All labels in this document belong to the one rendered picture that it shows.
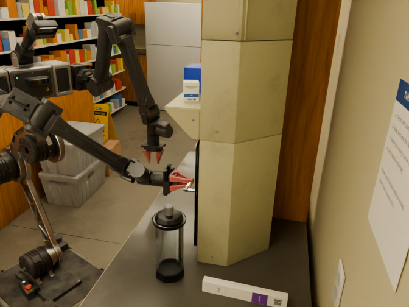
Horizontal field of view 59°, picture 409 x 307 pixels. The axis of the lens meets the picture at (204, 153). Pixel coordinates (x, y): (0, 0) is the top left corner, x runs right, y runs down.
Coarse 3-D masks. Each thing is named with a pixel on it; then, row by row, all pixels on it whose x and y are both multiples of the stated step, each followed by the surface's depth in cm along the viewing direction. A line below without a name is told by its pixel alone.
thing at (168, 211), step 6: (168, 204) 115; (162, 210) 117; (168, 210) 113; (174, 210) 117; (156, 216) 114; (162, 216) 113; (168, 216) 113; (174, 216) 114; (180, 216) 114; (162, 222) 112; (168, 222) 111; (174, 222) 112
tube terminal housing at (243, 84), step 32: (224, 64) 102; (256, 64) 104; (288, 64) 111; (224, 96) 105; (256, 96) 108; (224, 128) 109; (256, 128) 113; (224, 160) 113; (256, 160) 118; (224, 192) 117; (256, 192) 123; (224, 224) 122; (256, 224) 129; (224, 256) 127
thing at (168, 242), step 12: (156, 228) 114; (180, 228) 114; (156, 240) 116; (168, 240) 113; (180, 240) 116; (156, 252) 118; (168, 252) 115; (180, 252) 118; (156, 264) 120; (168, 264) 117; (180, 264) 120
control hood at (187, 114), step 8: (200, 96) 123; (168, 104) 112; (176, 104) 113; (184, 104) 113; (192, 104) 113; (168, 112) 111; (176, 112) 110; (184, 112) 110; (192, 112) 109; (176, 120) 111; (184, 120) 111; (192, 120) 110; (184, 128) 112; (192, 128) 111; (192, 136) 112
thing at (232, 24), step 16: (208, 0) 96; (224, 0) 96; (240, 0) 95; (256, 0) 97; (272, 0) 99; (288, 0) 102; (208, 16) 98; (224, 16) 97; (240, 16) 96; (256, 16) 98; (272, 16) 101; (288, 16) 104; (208, 32) 99; (224, 32) 99; (240, 32) 98; (256, 32) 100; (272, 32) 103; (288, 32) 106
